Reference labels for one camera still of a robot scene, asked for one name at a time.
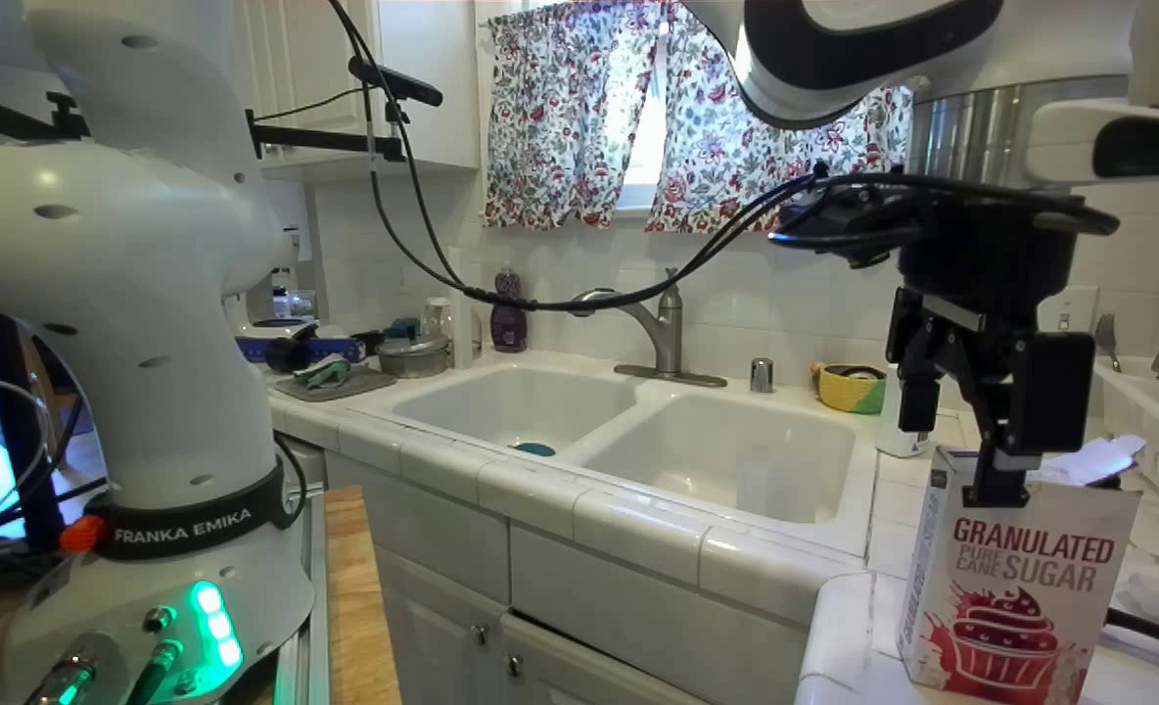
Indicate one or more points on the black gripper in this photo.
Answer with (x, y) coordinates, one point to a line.
(967, 305)

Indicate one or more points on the granulated sugar box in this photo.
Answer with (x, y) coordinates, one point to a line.
(1009, 605)

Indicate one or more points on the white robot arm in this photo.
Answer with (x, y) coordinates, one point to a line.
(119, 249)

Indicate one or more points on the white double sink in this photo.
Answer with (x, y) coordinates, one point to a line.
(757, 454)

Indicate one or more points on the yellow green tape roll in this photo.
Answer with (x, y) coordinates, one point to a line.
(851, 387)

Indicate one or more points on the grey metal faucet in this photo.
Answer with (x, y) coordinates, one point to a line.
(662, 327)

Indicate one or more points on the purple bottle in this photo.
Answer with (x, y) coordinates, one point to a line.
(508, 321)

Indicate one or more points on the white cabinet doors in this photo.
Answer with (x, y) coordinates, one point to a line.
(486, 612)

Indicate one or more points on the floral curtain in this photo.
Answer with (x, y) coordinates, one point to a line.
(571, 95)

